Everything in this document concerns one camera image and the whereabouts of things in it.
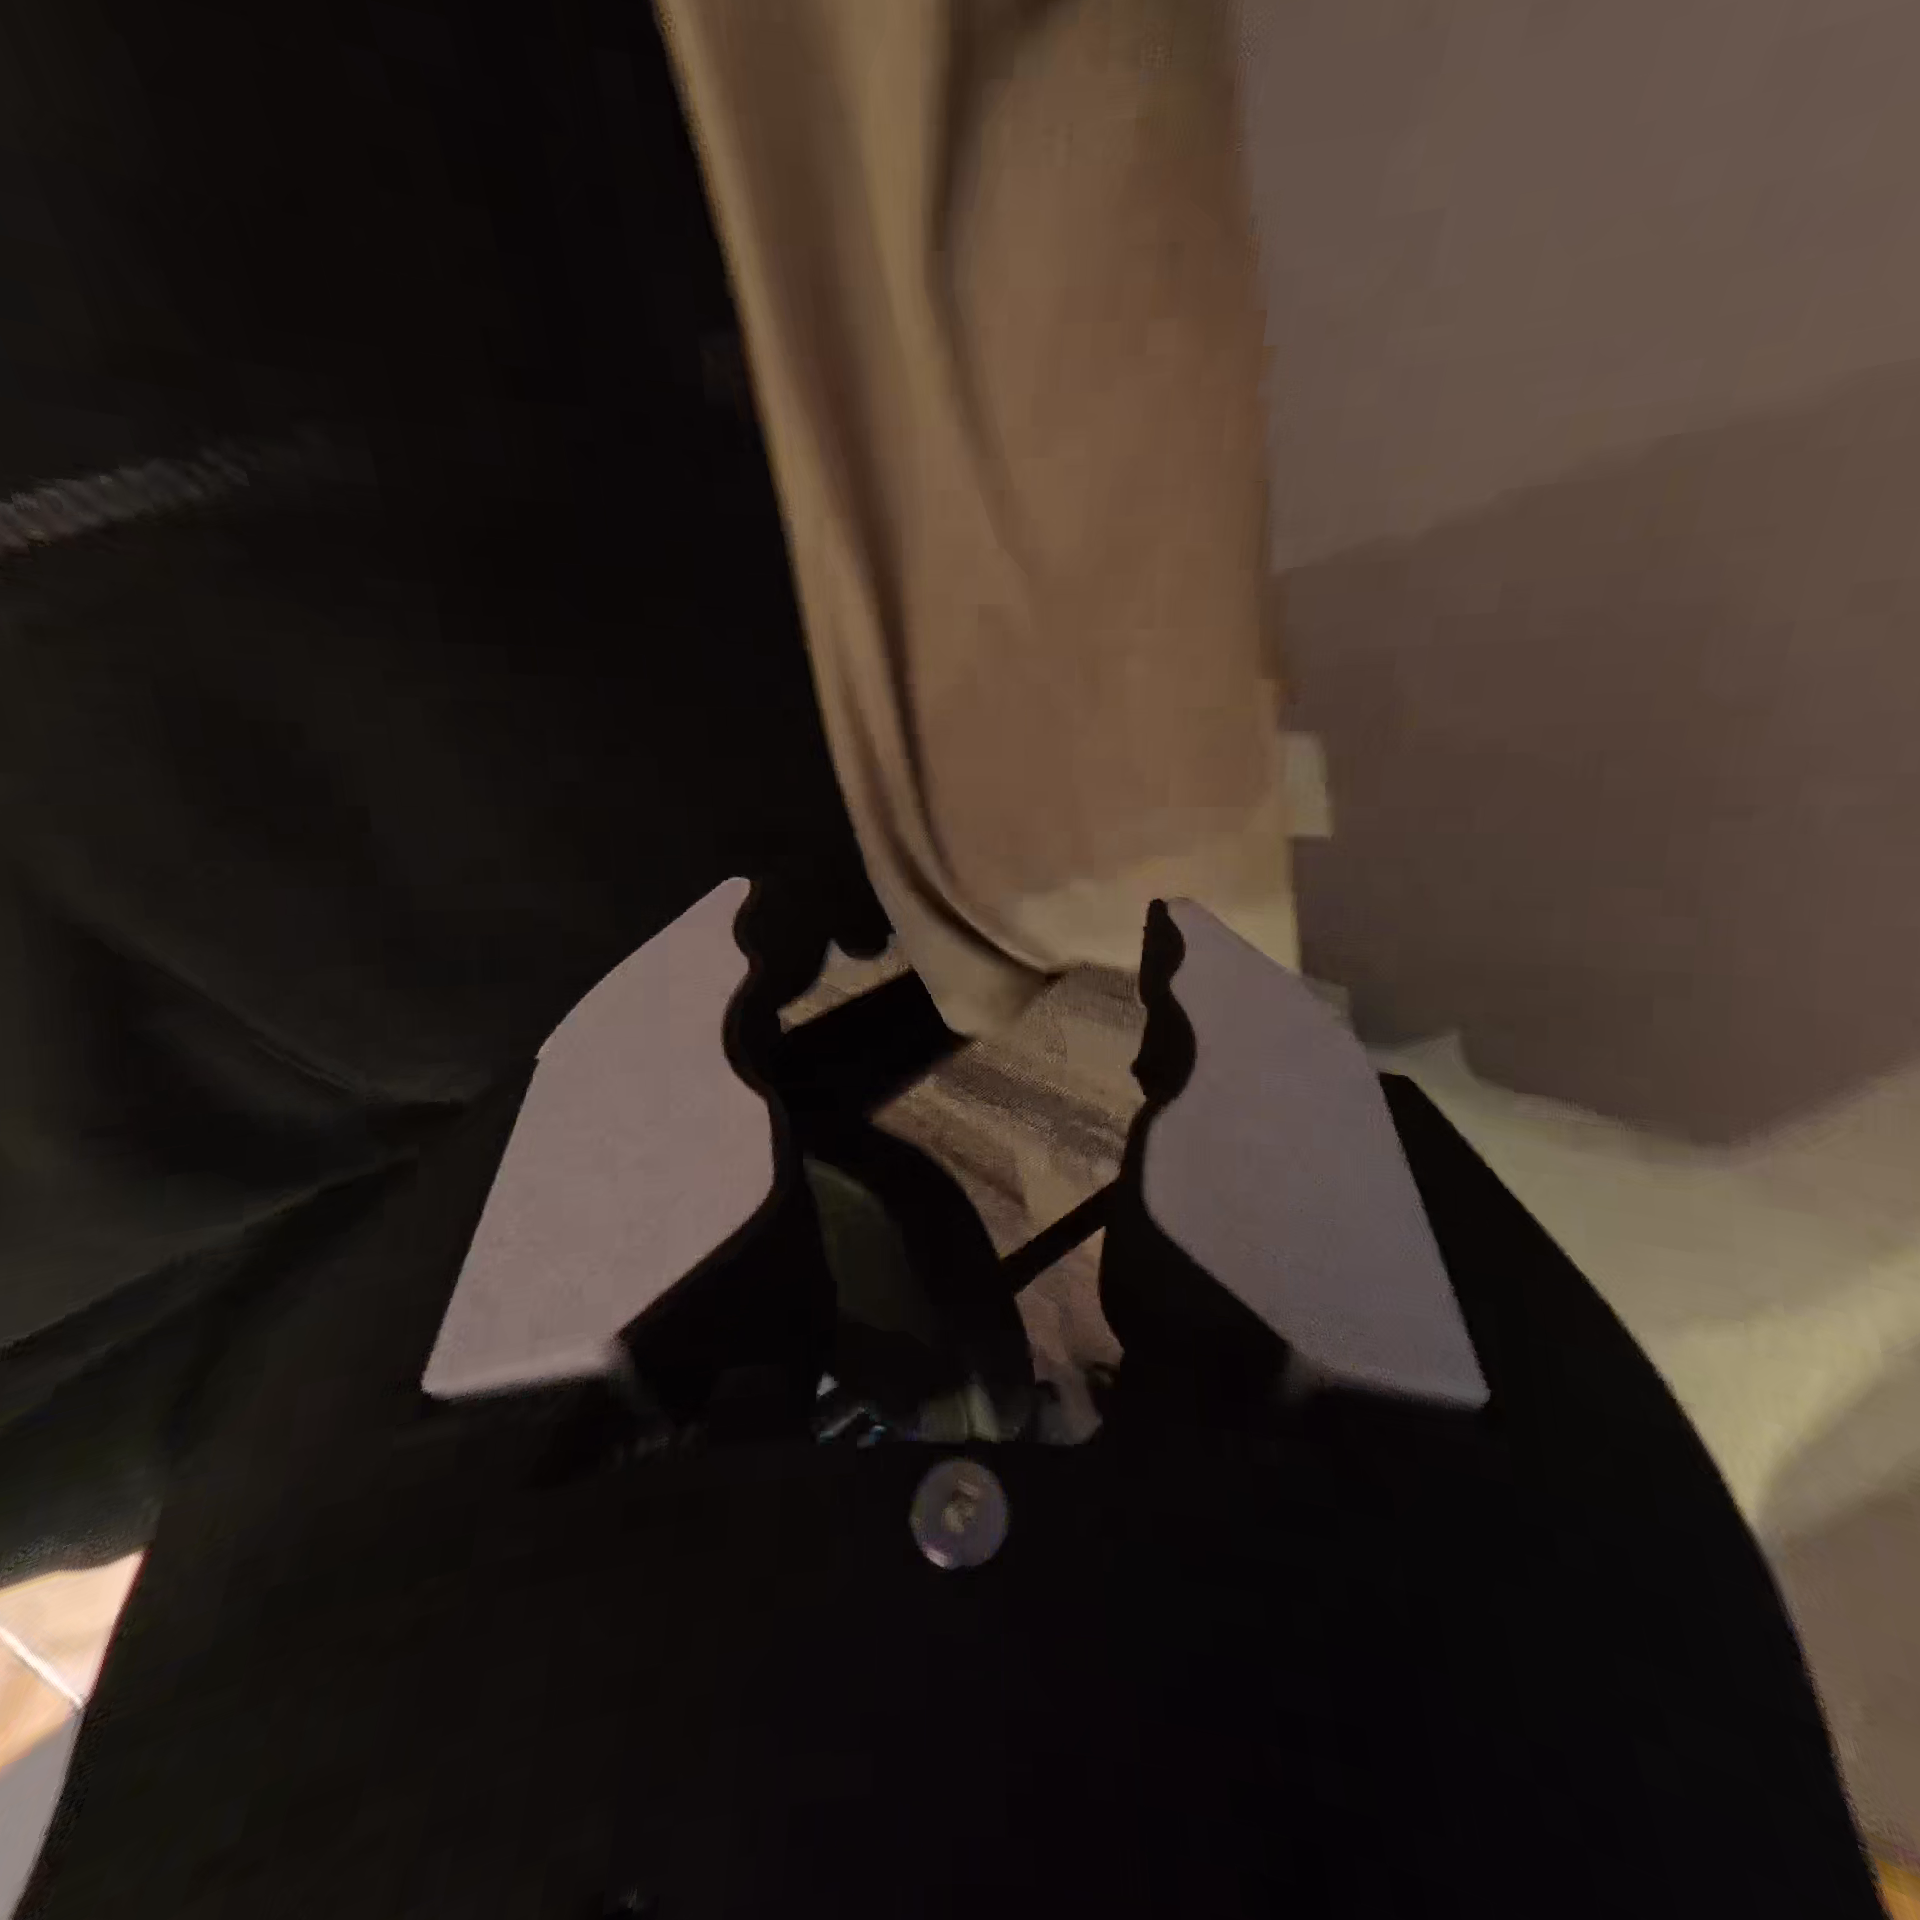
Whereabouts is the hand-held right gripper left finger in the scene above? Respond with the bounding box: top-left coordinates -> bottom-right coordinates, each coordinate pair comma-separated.
424,877 -> 838,1400

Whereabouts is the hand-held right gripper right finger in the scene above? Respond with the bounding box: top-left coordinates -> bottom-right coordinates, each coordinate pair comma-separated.
1100,898 -> 1493,1416

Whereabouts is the person's black garment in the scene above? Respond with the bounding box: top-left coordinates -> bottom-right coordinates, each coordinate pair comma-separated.
0,0 -> 893,1591

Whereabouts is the beige hanging cloth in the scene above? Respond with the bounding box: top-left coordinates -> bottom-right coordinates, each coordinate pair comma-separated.
653,0 -> 1304,1040

